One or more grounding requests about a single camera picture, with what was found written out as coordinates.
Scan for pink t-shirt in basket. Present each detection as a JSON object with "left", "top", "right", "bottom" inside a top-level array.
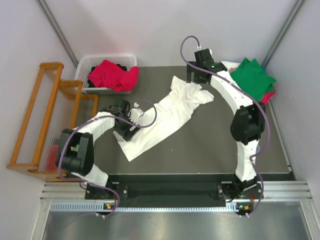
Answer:
[{"left": 88, "top": 60, "right": 140, "bottom": 93}]

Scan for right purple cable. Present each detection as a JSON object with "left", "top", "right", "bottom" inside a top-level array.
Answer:
[{"left": 180, "top": 35, "right": 272, "bottom": 218}]

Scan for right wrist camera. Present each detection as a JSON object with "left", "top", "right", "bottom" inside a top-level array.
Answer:
[{"left": 197, "top": 45, "right": 213, "bottom": 55}]

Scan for purple cable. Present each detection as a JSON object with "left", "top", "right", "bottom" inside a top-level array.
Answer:
[
  {"left": 57, "top": 99, "right": 158, "bottom": 218},
  {"left": 180, "top": 35, "right": 272, "bottom": 218}
]

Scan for white slotted cable duct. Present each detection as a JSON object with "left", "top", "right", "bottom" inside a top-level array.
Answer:
[{"left": 50, "top": 202, "right": 250, "bottom": 213}]

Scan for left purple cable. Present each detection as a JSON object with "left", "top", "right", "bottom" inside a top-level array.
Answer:
[{"left": 57, "top": 99, "right": 158, "bottom": 218}]

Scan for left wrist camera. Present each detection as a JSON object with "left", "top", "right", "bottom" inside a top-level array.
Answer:
[{"left": 129, "top": 102, "right": 144, "bottom": 125}]

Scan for wooden rack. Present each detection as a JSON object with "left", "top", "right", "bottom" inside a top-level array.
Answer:
[{"left": 6, "top": 62, "right": 99, "bottom": 182}]

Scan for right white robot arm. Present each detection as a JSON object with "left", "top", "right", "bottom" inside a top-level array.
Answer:
[{"left": 186, "top": 48, "right": 266, "bottom": 198}]

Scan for white plastic laundry basket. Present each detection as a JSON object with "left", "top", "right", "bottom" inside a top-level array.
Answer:
[{"left": 74, "top": 54, "right": 140, "bottom": 95}]

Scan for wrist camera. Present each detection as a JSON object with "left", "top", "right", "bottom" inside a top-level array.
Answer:
[
  {"left": 197, "top": 45, "right": 213, "bottom": 55},
  {"left": 129, "top": 102, "right": 144, "bottom": 125}
]

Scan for folded green t-shirt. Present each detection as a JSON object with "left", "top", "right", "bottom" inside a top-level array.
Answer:
[{"left": 230, "top": 57, "right": 276, "bottom": 102}]

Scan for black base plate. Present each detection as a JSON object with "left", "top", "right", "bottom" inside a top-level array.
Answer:
[{"left": 84, "top": 173, "right": 265, "bottom": 208}]

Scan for white t-shirt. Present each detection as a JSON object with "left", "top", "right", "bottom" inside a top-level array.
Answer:
[
  {"left": 113, "top": 76, "right": 214, "bottom": 162},
  {"left": 221, "top": 61, "right": 240, "bottom": 73}
]

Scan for folded pink t-shirt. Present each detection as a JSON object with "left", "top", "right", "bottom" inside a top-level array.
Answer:
[{"left": 261, "top": 86, "right": 276, "bottom": 105}]

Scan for folded white t-shirt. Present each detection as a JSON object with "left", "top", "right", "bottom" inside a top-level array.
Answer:
[{"left": 221, "top": 61, "right": 240, "bottom": 73}]

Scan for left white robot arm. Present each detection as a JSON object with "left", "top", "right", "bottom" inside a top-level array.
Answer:
[{"left": 55, "top": 99, "right": 144, "bottom": 199}]

